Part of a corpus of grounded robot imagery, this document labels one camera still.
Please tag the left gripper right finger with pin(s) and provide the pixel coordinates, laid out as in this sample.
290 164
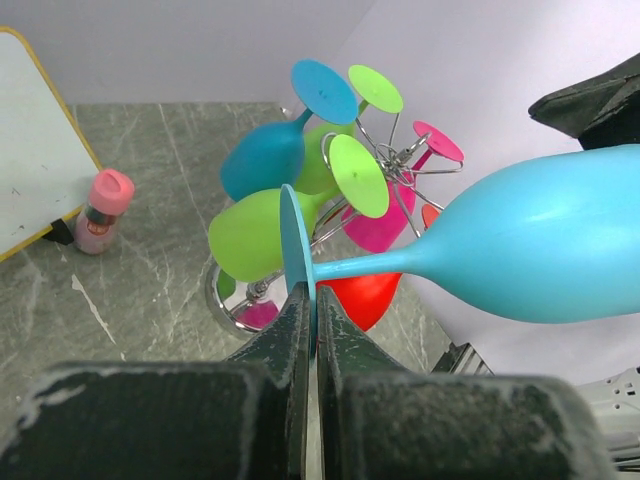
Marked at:
380 420

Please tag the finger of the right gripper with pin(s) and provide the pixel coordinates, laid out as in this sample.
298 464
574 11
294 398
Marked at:
599 112

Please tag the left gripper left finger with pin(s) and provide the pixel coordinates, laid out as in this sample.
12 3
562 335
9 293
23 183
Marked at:
243 417

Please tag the red wine glass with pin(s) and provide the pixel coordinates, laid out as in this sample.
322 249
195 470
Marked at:
366 299

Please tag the blue wine glass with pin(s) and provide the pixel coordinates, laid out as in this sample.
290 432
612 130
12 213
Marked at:
273 154
550 240

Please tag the pink wine glass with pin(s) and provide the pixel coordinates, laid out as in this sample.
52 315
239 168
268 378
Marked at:
409 164

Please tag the chrome wine glass rack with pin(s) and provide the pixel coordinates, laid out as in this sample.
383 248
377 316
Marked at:
246 307

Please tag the small pink bottle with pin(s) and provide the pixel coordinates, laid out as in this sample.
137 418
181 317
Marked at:
110 196

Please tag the small whiteboard with wooden frame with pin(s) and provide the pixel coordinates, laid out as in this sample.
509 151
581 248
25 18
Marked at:
47 165

